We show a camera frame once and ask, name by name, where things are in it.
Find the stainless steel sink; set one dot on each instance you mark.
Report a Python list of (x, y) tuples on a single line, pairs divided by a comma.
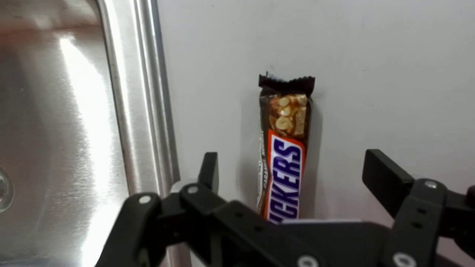
[(64, 123)]

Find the brown snickers bar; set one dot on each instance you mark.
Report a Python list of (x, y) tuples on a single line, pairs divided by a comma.
[(285, 158)]

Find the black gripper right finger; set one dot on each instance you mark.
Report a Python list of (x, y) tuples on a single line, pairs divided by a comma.
[(420, 202)]

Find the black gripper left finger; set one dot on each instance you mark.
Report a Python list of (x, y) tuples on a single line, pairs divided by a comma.
[(198, 217)]

